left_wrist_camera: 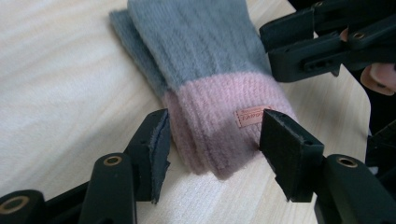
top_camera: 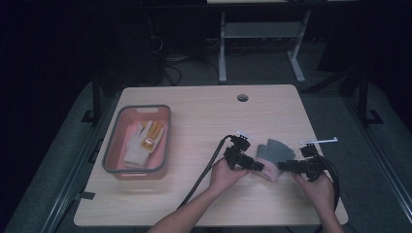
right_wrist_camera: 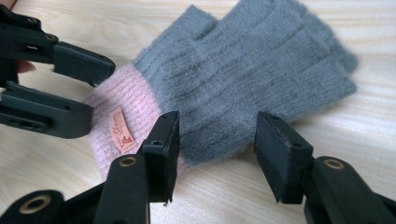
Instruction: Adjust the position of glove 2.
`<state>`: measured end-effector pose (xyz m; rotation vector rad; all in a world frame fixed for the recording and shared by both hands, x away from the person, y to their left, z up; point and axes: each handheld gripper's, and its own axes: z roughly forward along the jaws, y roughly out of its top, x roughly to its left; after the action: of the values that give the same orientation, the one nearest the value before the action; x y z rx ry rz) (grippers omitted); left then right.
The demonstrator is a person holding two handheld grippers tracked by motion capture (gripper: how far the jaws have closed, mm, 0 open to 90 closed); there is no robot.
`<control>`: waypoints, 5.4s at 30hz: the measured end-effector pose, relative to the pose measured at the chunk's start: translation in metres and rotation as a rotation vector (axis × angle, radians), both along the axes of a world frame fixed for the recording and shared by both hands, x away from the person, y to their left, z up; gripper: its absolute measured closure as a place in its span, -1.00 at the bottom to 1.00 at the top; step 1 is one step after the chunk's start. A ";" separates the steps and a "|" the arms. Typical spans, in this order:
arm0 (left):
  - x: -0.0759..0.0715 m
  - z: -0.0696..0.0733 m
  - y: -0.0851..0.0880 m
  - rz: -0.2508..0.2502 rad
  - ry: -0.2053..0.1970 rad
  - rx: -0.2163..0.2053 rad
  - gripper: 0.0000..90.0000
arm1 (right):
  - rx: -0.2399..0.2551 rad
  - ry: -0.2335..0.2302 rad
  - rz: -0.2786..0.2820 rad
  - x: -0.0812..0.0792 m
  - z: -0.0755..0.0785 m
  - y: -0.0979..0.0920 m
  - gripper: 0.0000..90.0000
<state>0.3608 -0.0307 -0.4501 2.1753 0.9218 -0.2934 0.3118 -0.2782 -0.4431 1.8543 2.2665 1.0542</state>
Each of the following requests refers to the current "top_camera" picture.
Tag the person's left hand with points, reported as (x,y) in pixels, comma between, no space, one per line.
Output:
(223,178)

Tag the white metal desk frame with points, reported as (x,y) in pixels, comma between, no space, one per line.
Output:
(259,30)

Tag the pink basin with grey rim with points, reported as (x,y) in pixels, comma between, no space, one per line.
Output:
(113,152)

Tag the beige glove with bear patch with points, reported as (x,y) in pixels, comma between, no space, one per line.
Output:
(139,152)

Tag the black metal stand post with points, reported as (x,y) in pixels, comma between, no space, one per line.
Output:
(363,97)
(96,100)

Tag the grey glove with pink cuff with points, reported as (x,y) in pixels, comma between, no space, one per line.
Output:
(278,151)
(269,174)

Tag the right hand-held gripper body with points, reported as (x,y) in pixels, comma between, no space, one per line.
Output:
(314,166)

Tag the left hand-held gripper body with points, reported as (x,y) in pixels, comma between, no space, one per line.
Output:
(238,157)

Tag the beige glove with orange fingers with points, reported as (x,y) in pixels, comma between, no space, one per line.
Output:
(131,132)

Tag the aluminium frame rail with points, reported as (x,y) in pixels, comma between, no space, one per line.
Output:
(382,155)
(74,168)

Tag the black table edge clamp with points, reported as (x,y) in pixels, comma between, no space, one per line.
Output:
(85,195)

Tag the person's right hand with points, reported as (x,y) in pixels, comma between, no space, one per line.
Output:
(319,192)

